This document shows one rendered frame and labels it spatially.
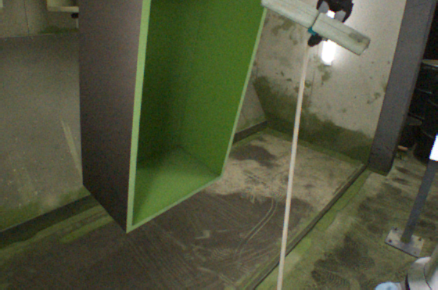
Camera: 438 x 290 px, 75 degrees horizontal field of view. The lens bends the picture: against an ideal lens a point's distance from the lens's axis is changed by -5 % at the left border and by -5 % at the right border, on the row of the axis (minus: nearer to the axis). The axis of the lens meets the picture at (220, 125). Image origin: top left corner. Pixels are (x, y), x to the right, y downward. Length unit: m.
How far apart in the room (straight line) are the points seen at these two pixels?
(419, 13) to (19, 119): 2.81
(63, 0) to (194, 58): 0.88
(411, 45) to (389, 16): 0.28
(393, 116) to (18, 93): 2.74
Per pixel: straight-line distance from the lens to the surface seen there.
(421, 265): 0.63
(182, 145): 1.77
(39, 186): 2.04
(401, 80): 2.74
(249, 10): 1.33
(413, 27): 2.70
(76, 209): 2.11
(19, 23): 2.31
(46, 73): 2.24
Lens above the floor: 1.31
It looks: 22 degrees down
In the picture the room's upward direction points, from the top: 3 degrees clockwise
